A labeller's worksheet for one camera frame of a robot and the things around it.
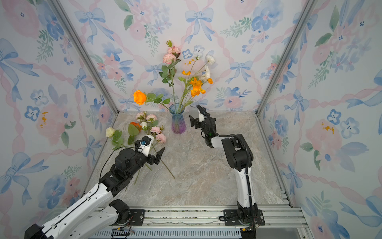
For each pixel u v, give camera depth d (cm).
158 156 68
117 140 102
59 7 69
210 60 89
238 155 59
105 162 94
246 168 58
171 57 81
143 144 61
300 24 74
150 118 111
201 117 90
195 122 92
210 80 87
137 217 74
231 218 73
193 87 92
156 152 66
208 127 80
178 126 103
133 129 103
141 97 71
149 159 65
